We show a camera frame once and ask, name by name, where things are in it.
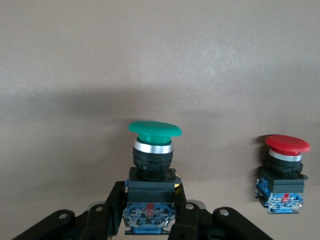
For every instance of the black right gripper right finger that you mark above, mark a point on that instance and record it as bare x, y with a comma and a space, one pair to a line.
200, 222

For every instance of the green mushroom push button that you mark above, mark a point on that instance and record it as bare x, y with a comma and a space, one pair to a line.
152, 175

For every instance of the red mushroom push button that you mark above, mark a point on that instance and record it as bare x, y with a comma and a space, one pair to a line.
285, 180

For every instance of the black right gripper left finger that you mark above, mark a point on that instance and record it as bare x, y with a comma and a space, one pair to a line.
100, 220

